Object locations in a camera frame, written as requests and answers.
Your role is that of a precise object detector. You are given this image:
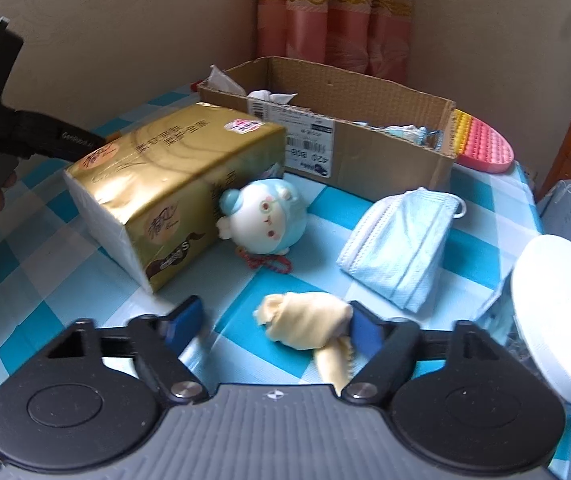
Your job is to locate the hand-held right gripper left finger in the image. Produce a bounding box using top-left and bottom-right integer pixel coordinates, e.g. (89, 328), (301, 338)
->
(40, 296), (211, 407)

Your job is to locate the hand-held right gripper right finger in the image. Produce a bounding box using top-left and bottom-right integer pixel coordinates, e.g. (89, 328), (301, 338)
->
(340, 301), (503, 406)

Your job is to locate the yellow cloth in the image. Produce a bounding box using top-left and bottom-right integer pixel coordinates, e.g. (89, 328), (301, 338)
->
(252, 291), (353, 396)

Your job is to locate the gold tissue pack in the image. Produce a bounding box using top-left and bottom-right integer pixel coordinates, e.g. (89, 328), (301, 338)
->
(63, 101), (287, 295)

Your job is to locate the cardboard box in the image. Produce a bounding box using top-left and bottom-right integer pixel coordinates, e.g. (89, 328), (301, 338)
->
(196, 56), (457, 202)

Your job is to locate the white tissue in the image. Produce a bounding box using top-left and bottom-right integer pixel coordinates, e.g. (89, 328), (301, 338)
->
(248, 89), (299, 107)
(208, 65), (246, 96)

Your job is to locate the flat blue face mask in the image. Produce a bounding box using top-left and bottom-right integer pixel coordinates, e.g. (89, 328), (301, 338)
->
(335, 187), (467, 313)

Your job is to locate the blue checkered tablecloth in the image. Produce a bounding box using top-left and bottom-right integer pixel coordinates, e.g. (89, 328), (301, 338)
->
(0, 82), (571, 480)

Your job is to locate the blue and white plush toy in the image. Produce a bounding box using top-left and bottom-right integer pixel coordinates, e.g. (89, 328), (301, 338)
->
(216, 177), (309, 276)

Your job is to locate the clear jar with white lid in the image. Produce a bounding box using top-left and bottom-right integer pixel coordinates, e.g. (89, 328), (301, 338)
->
(470, 234), (571, 416)

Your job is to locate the rainbow silicone bubble toy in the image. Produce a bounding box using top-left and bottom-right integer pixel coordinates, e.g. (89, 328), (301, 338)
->
(453, 108), (515, 174)

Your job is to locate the pink curtain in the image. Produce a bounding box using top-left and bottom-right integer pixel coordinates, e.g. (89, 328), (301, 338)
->
(257, 0), (415, 81)

